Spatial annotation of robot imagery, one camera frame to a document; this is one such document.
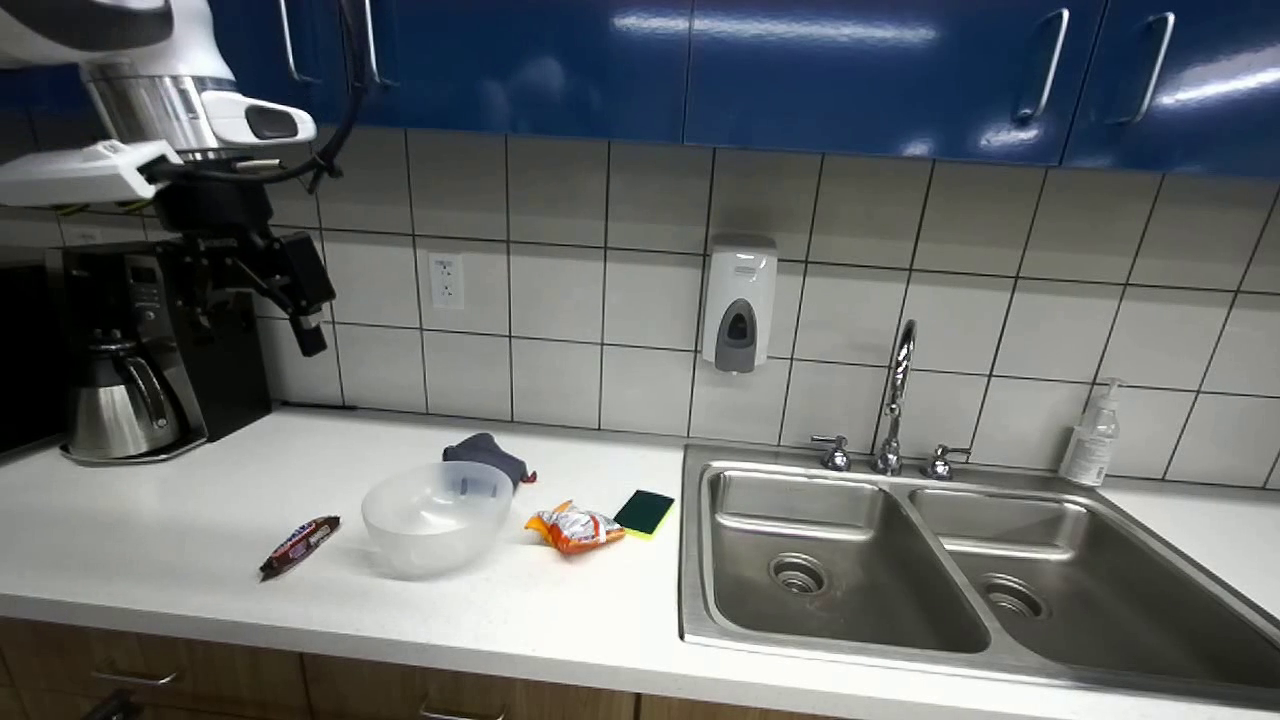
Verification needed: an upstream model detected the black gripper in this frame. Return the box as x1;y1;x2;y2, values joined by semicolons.
158;176;335;361

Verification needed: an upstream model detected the red and black marker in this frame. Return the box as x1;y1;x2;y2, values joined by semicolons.
256;513;346;584

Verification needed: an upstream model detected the translucent white plastic bowl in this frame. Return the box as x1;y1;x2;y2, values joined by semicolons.
355;456;522;584

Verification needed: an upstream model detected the black coffee maker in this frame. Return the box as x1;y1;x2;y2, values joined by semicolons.
44;245;276;471

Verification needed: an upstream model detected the steel coffee carafe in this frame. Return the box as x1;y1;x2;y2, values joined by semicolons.
66;330;183;463

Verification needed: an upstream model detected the dark blue cloth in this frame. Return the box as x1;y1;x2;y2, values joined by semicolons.
441;427;540;490

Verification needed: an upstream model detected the blue cabinet door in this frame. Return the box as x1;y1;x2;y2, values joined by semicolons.
686;0;1112;171
325;0;698;146
205;0;334;131
1060;0;1280;184

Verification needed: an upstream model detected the orange snack packet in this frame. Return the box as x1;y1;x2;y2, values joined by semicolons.
522;499;629;561

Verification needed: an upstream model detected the wooden drawer front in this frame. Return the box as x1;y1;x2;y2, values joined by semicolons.
301;650;642;720
0;616;314;720
635;691;831;720

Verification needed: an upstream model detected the green sponge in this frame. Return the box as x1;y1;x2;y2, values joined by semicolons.
613;485;680;539

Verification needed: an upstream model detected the chrome faucet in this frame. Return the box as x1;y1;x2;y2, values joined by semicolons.
873;316;920;477

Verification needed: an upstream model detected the stainless steel double sink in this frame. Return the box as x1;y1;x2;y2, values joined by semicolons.
678;438;1280;713

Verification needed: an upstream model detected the clear plastic soap bottle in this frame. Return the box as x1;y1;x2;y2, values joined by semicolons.
1058;376;1125;490

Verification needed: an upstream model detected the white wall outlet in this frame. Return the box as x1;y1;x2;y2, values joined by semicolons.
423;253;472;321

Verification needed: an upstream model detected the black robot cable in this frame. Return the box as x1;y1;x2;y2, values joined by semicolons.
173;0;383;193

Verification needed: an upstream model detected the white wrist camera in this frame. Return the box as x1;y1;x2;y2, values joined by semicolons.
0;136;183;212

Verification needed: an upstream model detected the silver cabinet door handle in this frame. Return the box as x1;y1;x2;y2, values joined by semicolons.
1012;5;1078;131
355;0;389;89
271;0;310;89
1127;7;1186;131

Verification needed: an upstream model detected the white wall soap dispenser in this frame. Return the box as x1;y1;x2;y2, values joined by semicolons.
698;235;781;376

